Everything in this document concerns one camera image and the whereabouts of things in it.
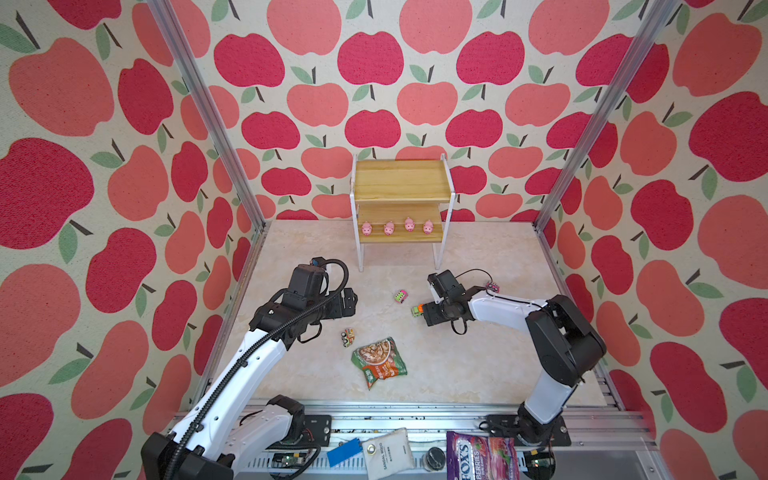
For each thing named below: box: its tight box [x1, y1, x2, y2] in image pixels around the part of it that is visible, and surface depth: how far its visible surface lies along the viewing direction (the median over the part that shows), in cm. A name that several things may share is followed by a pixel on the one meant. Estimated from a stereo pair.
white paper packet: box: [362, 427, 415, 480], surface depth 72 cm
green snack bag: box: [351, 336, 408, 390], surface depth 86 cm
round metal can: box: [422, 447, 446, 471], surface depth 64 cm
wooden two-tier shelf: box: [349, 154, 456, 272], surface depth 92 cm
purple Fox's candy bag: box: [446, 431, 521, 480], surface depth 70 cm
